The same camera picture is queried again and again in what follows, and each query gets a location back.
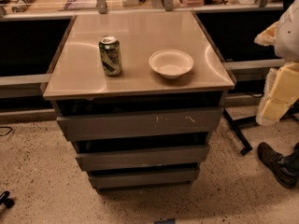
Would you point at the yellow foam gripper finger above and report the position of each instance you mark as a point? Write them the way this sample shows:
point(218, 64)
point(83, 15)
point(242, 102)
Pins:
point(281, 91)
point(268, 36)

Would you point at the grey drawer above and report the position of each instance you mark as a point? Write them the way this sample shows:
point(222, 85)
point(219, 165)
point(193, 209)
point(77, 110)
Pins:
point(180, 175)
point(137, 124)
point(142, 158)

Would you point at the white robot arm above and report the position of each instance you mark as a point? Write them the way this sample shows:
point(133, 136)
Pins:
point(287, 35)

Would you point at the grey top drawer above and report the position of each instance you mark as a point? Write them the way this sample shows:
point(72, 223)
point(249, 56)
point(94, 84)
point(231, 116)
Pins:
point(137, 124)

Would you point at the grey bottom drawer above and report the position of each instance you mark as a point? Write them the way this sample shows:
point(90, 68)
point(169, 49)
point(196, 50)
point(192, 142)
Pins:
point(180, 175)

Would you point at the grey drawer cabinet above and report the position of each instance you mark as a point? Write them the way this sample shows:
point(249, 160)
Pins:
point(79, 86)

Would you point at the dark shoe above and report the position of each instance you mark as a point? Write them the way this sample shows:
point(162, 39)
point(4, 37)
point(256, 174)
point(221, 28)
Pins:
point(284, 168)

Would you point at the white bowl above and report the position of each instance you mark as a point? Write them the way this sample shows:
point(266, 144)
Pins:
point(171, 63)

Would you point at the green soda can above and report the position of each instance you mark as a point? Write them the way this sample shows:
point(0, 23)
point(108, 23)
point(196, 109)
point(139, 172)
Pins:
point(110, 54)

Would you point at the black object on floor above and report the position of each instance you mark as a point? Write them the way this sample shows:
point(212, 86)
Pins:
point(5, 200)

